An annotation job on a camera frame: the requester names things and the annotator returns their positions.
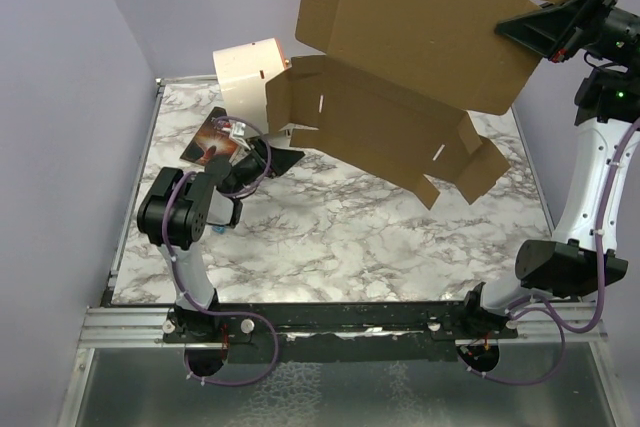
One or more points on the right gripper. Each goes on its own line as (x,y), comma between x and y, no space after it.
(545,30)

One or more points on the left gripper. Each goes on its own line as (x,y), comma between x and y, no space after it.
(283,158)

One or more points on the brown cardboard box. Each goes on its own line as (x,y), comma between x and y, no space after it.
(391,85)

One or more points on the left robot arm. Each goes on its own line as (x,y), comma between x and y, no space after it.
(180,204)

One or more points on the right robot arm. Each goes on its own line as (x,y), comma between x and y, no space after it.
(580,258)

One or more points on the dark paperback book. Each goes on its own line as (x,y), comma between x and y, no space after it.
(210,141)

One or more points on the cream cylindrical container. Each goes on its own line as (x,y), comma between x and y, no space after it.
(242,74)

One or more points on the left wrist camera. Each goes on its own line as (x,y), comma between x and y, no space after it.
(237,133)

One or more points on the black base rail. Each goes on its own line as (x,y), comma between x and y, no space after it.
(256,333)

